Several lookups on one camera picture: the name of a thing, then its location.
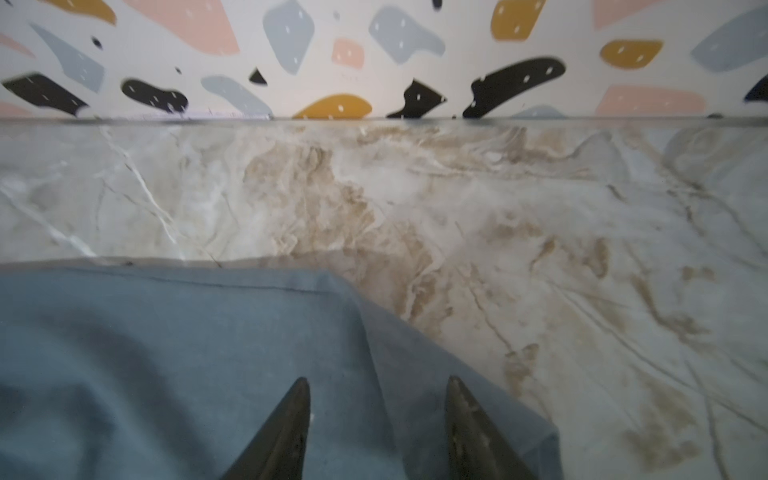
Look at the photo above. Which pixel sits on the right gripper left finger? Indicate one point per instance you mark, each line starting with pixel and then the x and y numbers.
pixel 277 450

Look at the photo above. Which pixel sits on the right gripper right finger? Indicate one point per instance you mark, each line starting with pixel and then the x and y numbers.
pixel 476 448

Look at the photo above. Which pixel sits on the grey t-shirt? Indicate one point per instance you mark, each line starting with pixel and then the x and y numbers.
pixel 168 373

